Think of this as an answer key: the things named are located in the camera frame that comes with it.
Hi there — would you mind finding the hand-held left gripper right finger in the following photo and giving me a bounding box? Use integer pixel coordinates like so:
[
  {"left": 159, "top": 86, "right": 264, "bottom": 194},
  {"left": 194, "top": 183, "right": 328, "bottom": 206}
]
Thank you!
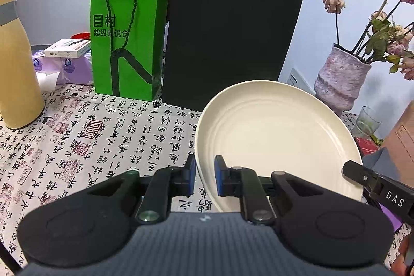
[{"left": 214, "top": 155, "right": 353, "bottom": 226}]

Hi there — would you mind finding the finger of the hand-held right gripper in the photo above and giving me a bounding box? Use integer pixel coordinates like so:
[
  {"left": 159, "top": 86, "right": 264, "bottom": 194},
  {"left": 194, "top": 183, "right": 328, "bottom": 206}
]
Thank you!
[{"left": 342, "top": 160, "right": 380, "bottom": 196}]

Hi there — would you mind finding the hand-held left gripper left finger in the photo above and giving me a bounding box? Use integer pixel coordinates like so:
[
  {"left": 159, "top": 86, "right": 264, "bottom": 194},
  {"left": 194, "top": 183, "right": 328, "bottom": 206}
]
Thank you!
[{"left": 65, "top": 154, "right": 198, "bottom": 225}]

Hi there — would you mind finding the cream round plate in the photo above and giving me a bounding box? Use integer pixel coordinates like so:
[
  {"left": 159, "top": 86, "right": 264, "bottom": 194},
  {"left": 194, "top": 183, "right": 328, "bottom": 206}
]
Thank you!
[{"left": 195, "top": 80, "right": 363, "bottom": 213}]

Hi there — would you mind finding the person's right hand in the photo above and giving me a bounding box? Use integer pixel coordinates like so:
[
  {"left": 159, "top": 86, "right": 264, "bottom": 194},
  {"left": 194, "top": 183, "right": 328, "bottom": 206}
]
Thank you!
[{"left": 390, "top": 227, "right": 414, "bottom": 276}]

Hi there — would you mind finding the grey purple pouch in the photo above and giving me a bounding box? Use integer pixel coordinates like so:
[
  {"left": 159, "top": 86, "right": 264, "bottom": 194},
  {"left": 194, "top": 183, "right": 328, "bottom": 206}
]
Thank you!
[{"left": 360, "top": 147, "right": 414, "bottom": 231}]

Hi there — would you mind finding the red box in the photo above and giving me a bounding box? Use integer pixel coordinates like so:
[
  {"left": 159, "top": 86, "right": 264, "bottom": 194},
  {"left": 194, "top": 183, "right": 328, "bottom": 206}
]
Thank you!
[{"left": 354, "top": 136, "right": 382, "bottom": 157}]

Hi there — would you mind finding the clear glass cup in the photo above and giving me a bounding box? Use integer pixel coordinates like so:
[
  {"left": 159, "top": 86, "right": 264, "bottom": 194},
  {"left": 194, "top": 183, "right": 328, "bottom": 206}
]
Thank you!
[{"left": 356, "top": 106, "right": 383, "bottom": 139}]

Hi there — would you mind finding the pink hard case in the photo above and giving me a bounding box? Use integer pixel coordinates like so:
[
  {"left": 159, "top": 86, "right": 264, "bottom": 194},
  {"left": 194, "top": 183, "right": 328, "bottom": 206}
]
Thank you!
[{"left": 382, "top": 105, "right": 414, "bottom": 167}]

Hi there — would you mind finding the calligraphy print tablecloth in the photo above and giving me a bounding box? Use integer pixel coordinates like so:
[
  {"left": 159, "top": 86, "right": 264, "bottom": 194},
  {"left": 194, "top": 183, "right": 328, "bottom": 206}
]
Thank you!
[{"left": 0, "top": 84, "right": 414, "bottom": 276}]

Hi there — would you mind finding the pink ceramic vase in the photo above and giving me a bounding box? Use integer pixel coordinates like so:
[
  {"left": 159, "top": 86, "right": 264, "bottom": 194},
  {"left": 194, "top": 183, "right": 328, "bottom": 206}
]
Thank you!
[{"left": 314, "top": 43, "right": 372, "bottom": 113}]

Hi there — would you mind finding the white printed carton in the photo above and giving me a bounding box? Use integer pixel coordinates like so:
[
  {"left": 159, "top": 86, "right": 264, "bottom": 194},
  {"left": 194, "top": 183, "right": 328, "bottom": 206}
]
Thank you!
[{"left": 286, "top": 67, "right": 306, "bottom": 91}]

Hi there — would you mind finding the black paper bag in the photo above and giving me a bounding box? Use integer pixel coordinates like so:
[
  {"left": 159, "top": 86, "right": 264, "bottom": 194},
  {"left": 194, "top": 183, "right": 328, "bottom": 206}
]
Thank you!
[{"left": 161, "top": 0, "right": 305, "bottom": 111}]

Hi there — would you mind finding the purple tissue pack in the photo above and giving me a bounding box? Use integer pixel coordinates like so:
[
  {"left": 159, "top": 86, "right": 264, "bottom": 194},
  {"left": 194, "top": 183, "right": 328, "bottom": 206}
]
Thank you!
[{"left": 32, "top": 50, "right": 94, "bottom": 86}]

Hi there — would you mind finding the green paper bag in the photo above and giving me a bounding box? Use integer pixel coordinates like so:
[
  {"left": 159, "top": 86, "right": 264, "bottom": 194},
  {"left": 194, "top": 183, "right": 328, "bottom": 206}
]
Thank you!
[{"left": 90, "top": 0, "right": 169, "bottom": 102}]

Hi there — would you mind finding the white tissue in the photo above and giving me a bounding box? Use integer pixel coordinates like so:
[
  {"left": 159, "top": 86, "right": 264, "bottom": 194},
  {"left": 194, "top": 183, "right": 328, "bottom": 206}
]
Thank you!
[{"left": 35, "top": 71, "right": 59, "bottom": 92}]

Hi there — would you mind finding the small white box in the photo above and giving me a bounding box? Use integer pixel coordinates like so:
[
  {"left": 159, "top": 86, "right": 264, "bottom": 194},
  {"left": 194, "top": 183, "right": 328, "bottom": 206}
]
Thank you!
[{"left": 43, "top": 39, "right": 92, "bottom": 58}]

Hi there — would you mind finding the yellow thermos jug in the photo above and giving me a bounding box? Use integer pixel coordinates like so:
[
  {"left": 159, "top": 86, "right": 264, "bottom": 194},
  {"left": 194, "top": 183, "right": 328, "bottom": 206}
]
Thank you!
[{"left": 0, "top": 0, "right": 45, "bottom": 130}]

